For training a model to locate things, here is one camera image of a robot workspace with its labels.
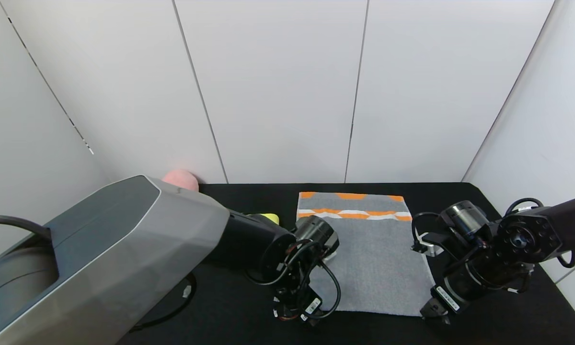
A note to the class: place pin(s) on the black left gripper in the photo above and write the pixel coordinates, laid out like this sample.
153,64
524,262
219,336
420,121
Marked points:
310,305

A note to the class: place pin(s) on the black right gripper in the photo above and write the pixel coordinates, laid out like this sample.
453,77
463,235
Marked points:
446,296

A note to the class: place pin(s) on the grey towel with orange stripes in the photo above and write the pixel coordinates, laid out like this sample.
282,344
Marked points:
378,258

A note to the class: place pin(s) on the yellow towel with black trim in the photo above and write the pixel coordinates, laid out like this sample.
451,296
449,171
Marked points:
271,218

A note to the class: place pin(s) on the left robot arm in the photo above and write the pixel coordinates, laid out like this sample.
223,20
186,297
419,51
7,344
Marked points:
124,249

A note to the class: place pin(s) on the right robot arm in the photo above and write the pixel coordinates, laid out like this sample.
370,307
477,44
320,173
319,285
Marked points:
565,223

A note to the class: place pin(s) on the clear tape piece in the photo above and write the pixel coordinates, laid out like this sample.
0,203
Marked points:
444,320
187,291

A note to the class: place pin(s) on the pink plush peach toy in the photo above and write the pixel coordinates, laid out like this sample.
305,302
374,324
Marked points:
184,179

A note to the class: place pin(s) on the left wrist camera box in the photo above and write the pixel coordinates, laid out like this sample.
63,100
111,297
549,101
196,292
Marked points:
332,251

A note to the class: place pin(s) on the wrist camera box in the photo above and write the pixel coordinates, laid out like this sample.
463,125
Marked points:
431,250
332,251

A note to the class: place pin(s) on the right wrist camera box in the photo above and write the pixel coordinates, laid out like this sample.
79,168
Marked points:
431,250

